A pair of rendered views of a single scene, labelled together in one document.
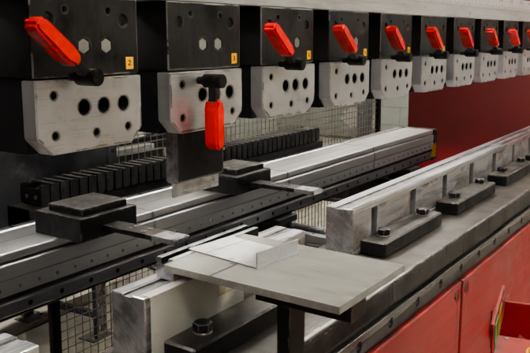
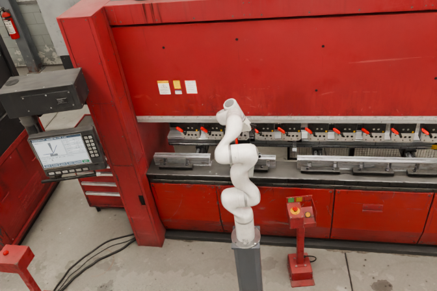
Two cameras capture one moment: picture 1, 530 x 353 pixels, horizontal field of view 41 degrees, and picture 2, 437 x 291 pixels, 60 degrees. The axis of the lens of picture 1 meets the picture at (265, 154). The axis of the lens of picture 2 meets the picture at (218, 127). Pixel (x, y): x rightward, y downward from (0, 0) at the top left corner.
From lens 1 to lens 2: 2.73 m
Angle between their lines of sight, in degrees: 68
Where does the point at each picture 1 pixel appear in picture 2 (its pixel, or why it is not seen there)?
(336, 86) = (283, 136)
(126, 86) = (220, 133)
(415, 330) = (301, 190)
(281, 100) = (261, 138)
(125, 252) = (257, 143)
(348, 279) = not seen: hidden behind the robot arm
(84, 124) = (212, 136)
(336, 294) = not seen: hidden behind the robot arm
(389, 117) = not seen: outside the picture
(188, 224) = (277, 142)
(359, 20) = (295, 125)
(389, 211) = (318, 164)
